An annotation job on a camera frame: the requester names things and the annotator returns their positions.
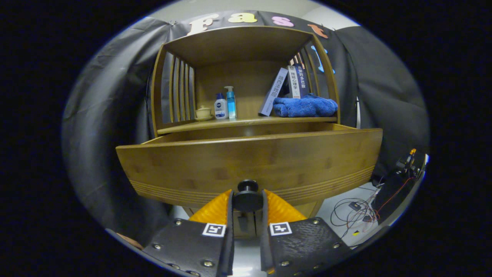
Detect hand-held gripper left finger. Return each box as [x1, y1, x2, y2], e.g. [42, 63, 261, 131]
[142, 189, 235, 277]

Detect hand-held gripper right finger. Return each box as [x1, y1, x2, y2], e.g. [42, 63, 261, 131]
[260, 189, 352, 275]

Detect black round drawer knob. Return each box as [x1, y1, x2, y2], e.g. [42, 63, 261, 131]
[233, 179, 264, 213]

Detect wooden drawer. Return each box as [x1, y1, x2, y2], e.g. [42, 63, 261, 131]
[115, 122, 384, 208]

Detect wooden countertop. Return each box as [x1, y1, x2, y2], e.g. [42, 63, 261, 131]
[157, 115, 339, 135]

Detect wooden cabinet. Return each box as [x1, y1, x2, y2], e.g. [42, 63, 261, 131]
[151, 25, 341, 239]

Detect cream lidded teacup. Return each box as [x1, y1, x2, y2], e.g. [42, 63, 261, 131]
[194, 105, 213, 122]

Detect white bottle blue cap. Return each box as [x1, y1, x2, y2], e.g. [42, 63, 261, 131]
[214, 92, 229, 120]

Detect blue pump bottle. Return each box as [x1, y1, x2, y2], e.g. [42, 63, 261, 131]
[224, 86, 238, 120]

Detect blue fluffy towel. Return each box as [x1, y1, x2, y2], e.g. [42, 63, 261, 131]
[273, 93, 339, 118]

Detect pale grey book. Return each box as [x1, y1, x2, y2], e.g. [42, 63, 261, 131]
[258, 68, 289, 117]

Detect white spine book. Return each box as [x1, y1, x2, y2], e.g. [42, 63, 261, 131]
[288, 65, 301, 99]

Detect dark blue book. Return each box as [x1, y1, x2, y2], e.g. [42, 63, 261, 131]
[296, 63, 310, 97]

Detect orange tipped tool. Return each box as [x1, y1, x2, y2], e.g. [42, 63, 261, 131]
[396, 148, 423, 177]

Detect tangled floor cables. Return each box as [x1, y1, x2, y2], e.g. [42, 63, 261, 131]
[331, 185, 385, 237]

